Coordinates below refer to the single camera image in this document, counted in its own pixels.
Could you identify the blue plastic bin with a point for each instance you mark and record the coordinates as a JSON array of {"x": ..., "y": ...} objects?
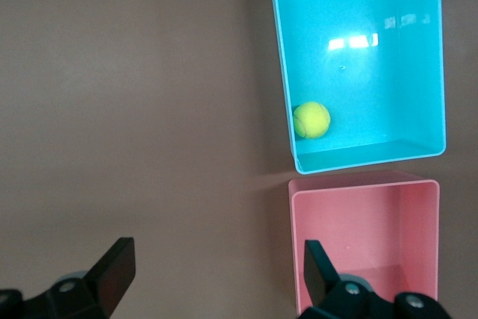
[{"x": 366, "y": 83}]

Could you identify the pink plastic bin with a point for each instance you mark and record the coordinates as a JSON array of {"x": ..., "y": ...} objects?
[{"x": 354, "y": 229}]

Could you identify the yellow-green tennis ball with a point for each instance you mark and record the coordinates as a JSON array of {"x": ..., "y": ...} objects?
[{"x": 311, "y": 120}]

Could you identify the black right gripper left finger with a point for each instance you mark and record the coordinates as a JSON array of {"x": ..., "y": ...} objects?
[{"x": 108, "y": 281}]

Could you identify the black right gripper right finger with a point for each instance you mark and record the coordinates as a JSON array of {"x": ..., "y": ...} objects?
[{"x": 325, "y": 285}]

